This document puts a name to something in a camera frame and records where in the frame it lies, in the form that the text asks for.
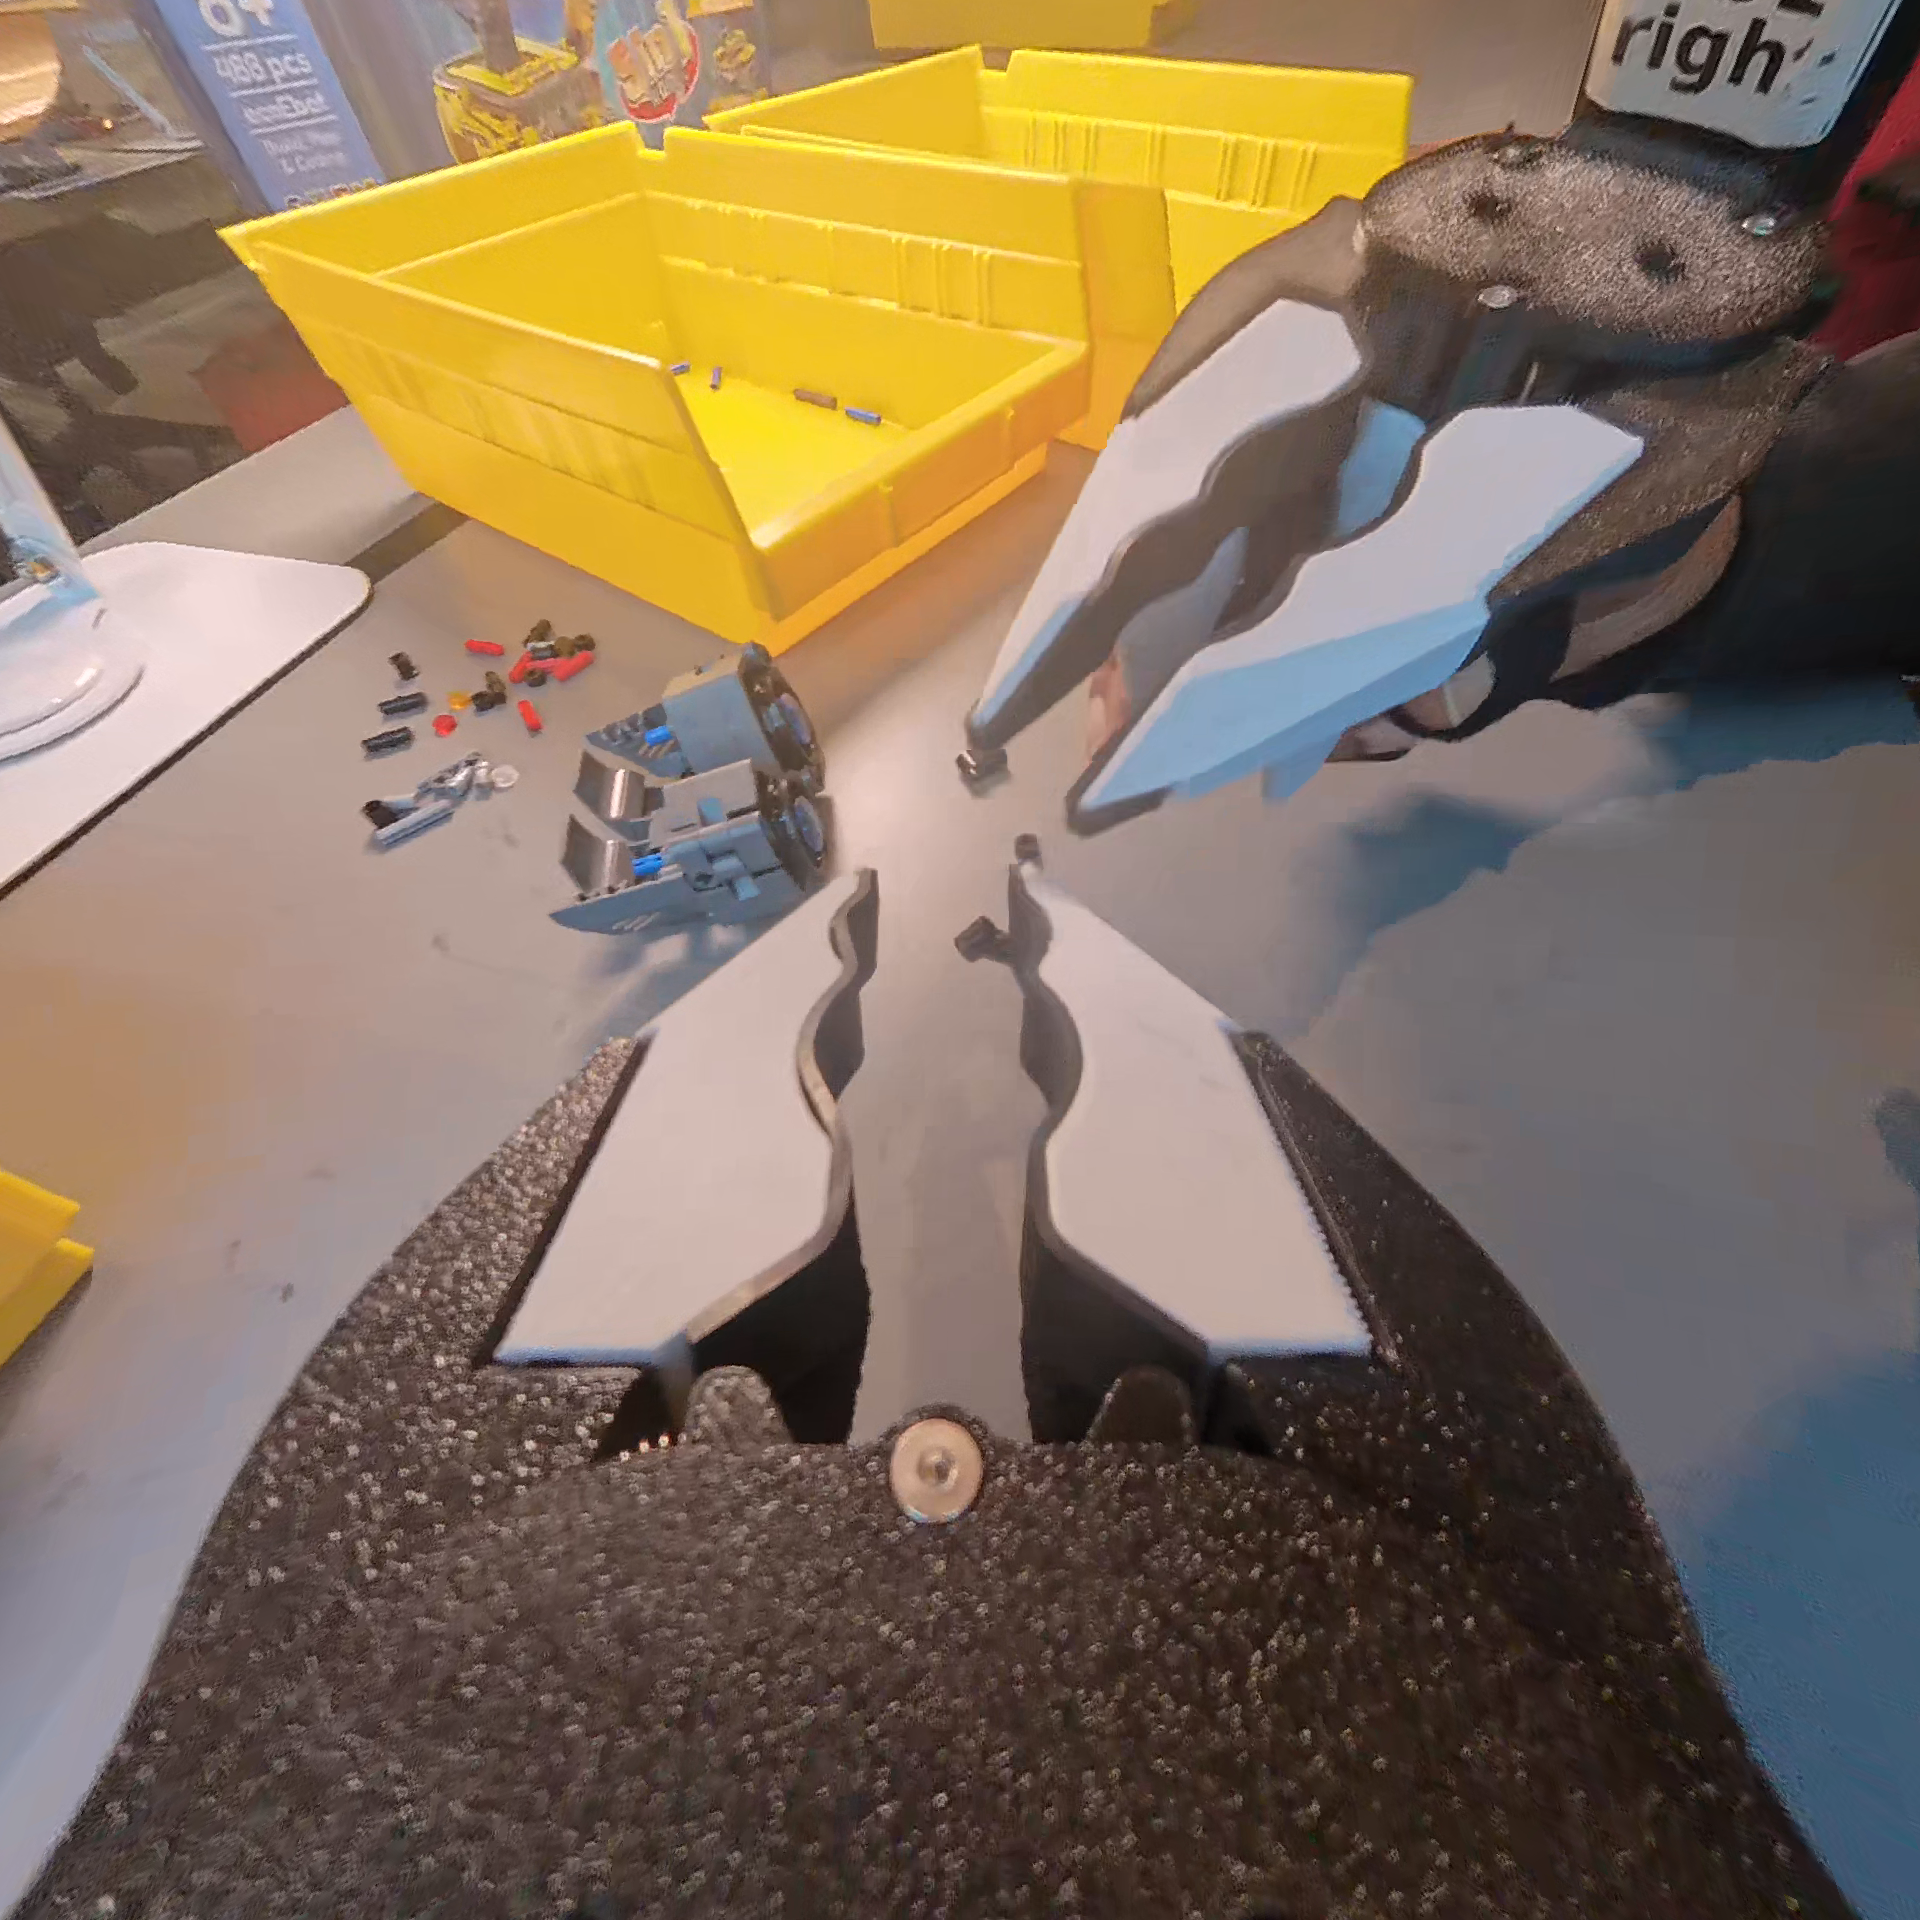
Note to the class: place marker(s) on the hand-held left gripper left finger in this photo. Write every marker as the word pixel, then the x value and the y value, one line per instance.
pixel 673 1200

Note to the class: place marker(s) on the small brick parts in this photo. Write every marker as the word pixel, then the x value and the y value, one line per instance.
pixel 547 661

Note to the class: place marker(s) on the grey twin engine brick model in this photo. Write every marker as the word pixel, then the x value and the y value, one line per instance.
pixel 707 737

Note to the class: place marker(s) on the large red armchair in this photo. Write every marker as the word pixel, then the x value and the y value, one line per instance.
pixel 1882 209

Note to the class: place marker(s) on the printed toy box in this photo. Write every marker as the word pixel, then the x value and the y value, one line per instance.
pixel 302 105

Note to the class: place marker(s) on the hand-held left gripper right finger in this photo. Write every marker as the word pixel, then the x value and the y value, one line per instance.
pixel 1185 1186

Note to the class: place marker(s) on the small black brick connector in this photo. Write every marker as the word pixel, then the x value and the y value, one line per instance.
pixel 984 765

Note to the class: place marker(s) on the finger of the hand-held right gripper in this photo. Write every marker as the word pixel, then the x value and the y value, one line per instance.
pixel 1396 569
pixel 1185 450

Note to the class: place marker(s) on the grey desk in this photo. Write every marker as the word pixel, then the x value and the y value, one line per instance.
pixel 1500 1048

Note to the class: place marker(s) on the person's right hand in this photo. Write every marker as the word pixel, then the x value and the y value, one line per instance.
pixel 1650 585

